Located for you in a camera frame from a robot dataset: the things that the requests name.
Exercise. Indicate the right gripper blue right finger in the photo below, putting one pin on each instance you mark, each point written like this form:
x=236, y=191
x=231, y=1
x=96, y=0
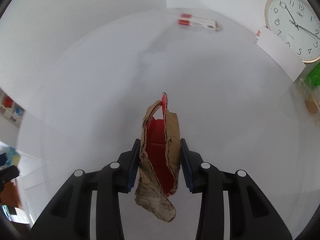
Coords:
x=252, y=216

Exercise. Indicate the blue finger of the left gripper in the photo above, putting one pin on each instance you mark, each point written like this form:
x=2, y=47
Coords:
x=8, y=174

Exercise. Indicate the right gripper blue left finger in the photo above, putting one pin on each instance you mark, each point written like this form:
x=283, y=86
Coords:
x=67, y=215

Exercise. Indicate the red torn cardboard piece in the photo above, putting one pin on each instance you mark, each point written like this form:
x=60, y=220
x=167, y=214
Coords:
x=160, y=160

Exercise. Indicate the yellow blue paper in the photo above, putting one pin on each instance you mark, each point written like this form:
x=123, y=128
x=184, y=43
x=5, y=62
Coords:
x=13, y=157

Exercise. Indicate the orange leather chair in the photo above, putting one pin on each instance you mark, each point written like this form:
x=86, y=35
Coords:
x=10, y=195

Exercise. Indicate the cream storage shelf cart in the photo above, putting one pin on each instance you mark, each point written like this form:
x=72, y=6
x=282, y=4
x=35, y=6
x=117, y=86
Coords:
x=10, y=110

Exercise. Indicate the green plastic bag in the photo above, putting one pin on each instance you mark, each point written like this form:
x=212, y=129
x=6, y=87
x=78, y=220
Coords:
x=313, y=78

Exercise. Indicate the white folded card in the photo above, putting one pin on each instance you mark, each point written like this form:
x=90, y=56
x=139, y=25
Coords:
x=280, y=52

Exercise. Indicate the red white small box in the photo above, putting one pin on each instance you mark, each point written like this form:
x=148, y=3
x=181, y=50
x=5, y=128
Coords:
x=199, y=22

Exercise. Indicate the round gold wall clock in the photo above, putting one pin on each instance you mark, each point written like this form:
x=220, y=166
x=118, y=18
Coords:
x=296, y=23

